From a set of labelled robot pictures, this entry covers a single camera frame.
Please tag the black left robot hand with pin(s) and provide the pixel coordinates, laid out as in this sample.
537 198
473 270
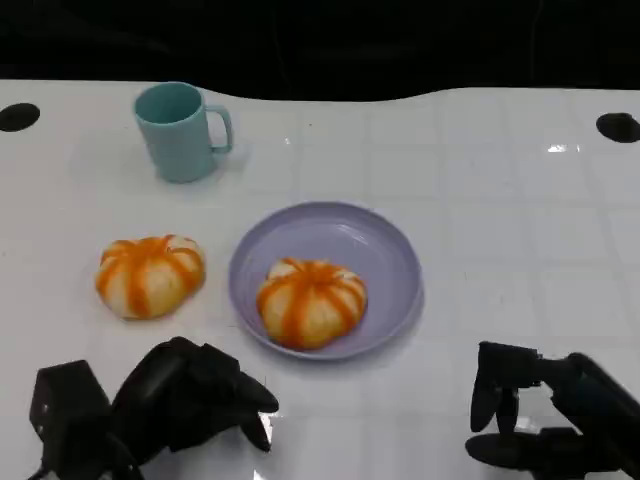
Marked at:
170 395

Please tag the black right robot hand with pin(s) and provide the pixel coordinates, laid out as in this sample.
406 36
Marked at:
590 410

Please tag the orange and white bread roll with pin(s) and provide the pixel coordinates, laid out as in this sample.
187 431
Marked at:
310 302
150 277

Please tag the lilac plate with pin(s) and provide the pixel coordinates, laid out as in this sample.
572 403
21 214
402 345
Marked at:
360 240

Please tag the pale green mug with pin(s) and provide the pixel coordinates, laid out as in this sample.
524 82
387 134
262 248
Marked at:
177 145

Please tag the black table grommet hole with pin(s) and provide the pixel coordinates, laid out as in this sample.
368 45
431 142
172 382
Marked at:
17 117
620 127

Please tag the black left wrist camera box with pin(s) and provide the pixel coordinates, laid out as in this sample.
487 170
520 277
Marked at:
67 405

